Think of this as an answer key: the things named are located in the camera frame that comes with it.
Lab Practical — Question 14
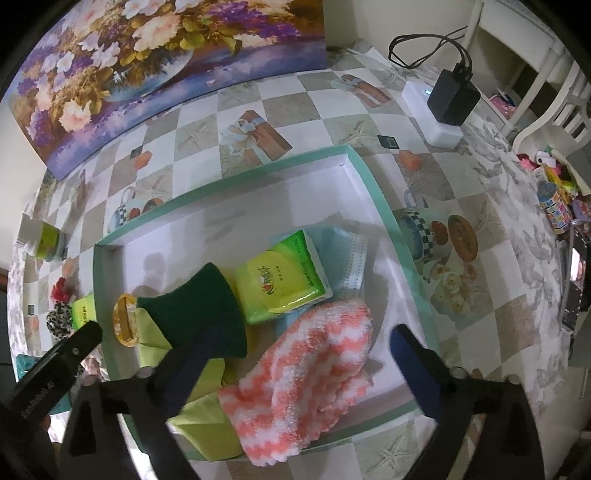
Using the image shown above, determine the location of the patterned tablecloth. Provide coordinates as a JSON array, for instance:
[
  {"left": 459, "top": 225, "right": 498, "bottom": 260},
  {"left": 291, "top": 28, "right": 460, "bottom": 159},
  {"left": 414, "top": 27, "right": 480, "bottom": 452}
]
[{"left": 1, "top": 41, "right": 588, "bottom": 474}]

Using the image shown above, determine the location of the pink white fuzzy sock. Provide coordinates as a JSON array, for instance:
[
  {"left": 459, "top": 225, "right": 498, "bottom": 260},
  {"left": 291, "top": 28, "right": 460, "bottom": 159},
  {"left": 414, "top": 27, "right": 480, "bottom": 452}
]
[{"left": 218, "top": 298, "right": 373, "bottom": 467}]

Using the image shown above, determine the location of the white pill bottle green label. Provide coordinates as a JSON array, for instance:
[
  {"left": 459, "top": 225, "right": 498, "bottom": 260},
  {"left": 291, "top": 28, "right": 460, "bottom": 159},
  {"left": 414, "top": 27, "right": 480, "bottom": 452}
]
[{"left": 16, "top": 214, "right": 66, "bottom": 262}]

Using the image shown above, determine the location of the colourful toy can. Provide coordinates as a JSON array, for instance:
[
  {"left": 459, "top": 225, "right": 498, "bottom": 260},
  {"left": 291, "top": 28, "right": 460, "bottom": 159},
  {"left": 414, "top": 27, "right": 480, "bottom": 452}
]
[{"left": 537, "top": 182, "right": 572, "bottom": 234}]

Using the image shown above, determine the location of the green tissue pack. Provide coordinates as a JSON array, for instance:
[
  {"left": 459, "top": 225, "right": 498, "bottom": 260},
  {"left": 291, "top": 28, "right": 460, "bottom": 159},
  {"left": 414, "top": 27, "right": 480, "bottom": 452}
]
[
  {"left": 235, "top": 230, "right": 332, "bottom": 325},
  {"left": 71, "top": 293, "right": 97, "bottom": 330}
]

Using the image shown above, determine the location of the teal-rimmed white tray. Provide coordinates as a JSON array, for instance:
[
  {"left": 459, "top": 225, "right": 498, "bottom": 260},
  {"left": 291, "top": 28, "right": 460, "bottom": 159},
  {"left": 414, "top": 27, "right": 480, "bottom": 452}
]
[{"left": 92, "top": 146, "right": 438, "bottom": 449}]

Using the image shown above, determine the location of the pink lace scrunchie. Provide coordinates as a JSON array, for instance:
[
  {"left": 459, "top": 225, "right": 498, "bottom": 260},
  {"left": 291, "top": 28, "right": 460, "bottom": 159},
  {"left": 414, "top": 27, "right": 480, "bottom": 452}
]
[{"left": 81, "top": 356, "right": 102, "bottom": 378}]

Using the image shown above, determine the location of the beige powder puff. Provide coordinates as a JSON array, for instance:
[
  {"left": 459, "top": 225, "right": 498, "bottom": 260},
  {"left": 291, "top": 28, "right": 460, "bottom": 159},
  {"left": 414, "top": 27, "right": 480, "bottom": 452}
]
[{"left": 112, "top": 293, "right": 138, "bottom": 348}]

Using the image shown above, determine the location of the flower painting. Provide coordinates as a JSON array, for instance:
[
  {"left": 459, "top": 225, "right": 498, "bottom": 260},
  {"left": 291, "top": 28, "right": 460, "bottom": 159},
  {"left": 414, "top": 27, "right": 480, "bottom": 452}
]
[{"left": 1, "top": 1, "right": 327, "bottom": 178}]

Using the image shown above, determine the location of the yellow green cloth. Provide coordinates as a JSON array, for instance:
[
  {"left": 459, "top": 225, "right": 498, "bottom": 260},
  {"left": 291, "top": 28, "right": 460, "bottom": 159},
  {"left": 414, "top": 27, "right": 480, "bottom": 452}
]
[{"left": 135, "top": 307, "right": 243, "bottom": 461}]

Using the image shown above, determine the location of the teal plastic box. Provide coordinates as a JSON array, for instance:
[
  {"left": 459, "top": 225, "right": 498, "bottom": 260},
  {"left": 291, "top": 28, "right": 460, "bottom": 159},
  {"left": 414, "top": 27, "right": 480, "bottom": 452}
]
[{"left": 16, "top": 354, "right": 71, "bottom": 415}]

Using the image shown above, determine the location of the white power strip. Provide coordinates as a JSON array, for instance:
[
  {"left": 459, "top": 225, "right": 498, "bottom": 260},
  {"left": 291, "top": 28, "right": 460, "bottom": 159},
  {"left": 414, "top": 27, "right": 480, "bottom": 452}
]
[{"left": 402, "top": 80, "right": 463, "bottom": 149}]

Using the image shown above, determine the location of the white chair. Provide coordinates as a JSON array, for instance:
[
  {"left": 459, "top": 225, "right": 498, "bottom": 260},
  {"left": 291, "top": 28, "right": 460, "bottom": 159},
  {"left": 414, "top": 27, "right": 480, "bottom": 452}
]
[{"left": 463, "top": 1, "right": 590, "bottom": 159}]

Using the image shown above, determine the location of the blue face mask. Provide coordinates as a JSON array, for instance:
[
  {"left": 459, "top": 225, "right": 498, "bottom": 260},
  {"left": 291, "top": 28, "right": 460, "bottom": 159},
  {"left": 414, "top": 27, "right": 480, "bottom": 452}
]
[{"left": 273, "top": 226, "right": 369, "bottom": 336}]

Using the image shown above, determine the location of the red flower scrunchie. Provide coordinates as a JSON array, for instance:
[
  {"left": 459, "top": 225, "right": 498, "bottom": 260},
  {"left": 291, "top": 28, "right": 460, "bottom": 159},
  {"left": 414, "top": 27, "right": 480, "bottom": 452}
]
[{"left": 50, "top": 277, "right": 75, "bottom": 304}]

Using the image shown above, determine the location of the black power adapter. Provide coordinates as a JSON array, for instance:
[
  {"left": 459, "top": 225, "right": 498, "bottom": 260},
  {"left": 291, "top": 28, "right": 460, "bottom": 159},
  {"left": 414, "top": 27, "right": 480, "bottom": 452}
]
[{"left": 427, "top": 70, "right": 481, "bottom": 127}]

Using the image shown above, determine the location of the green yellow sponge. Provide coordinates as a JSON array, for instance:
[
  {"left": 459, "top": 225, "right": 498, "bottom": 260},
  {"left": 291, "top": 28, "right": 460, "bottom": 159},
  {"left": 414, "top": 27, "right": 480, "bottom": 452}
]
[{"left": 137, "top": 263, "right": 249, "bottom": 359}]

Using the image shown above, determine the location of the leopard print scrunchie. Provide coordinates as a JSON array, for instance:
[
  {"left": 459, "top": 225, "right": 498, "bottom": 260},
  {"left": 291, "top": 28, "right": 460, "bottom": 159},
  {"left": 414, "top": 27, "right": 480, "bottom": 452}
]
[{"left": 46, "top": 302, "right": 73, "bottom": 341}]

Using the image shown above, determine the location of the black cable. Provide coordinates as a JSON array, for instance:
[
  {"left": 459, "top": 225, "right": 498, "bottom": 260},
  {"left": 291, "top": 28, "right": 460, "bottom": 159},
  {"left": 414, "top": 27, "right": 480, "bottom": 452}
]
[{"left": 386, "top": 25, "right": 475, "bottom": 84}]

